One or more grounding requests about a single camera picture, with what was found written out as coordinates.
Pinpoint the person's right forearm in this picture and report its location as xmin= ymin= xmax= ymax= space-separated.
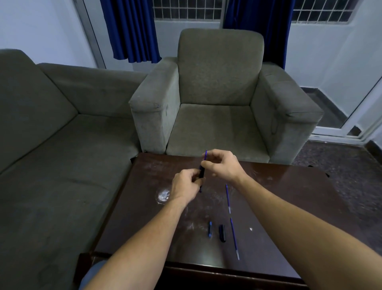
xmin=231 ymin=175 xmax=382 ymax=290

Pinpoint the white framed glass door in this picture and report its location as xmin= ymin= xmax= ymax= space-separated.
xmin=300 ymin=75 xmax=382 ymax=146

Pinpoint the person's left hand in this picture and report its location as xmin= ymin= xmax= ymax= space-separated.
xmin=169 ymin=168 xmax=207 ymax=207

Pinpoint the person's leg in blue jeans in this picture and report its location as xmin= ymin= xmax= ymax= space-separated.
xmin=78 ymin=260 xmax=108 ymax=290

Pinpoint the grey fabric sofa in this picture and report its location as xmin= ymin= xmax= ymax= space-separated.
xmin=0 ymin=49 xmax=150 ymax=290

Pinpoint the blue curtain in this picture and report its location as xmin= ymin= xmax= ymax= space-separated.
xmin=223 ymin=0 xmax=296 ymax=70
xmin=99 ymin=0 xmax=162 ymax=64

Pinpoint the dark brown wooden table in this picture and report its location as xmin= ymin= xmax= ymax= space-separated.
xmin=73 ymin=153 xmax=372 ymax=290

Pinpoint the person's right hand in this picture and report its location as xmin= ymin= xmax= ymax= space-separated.
xmin=201 ymin=149 xmax=249 ymax=188

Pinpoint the person's left forearm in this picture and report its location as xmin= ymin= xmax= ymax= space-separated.
xmin=83 ymin=196 xmax=191 ymax=290

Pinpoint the window with white grille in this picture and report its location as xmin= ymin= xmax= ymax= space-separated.
xmin=290 ymin=0 xmax=364 ymax=24
xmin=152 ymin=0 xmax=225 ymax=21

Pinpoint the grey fabric armchair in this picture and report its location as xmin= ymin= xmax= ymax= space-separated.
xmin=129 ymin=28 xmax=325 ymax=165

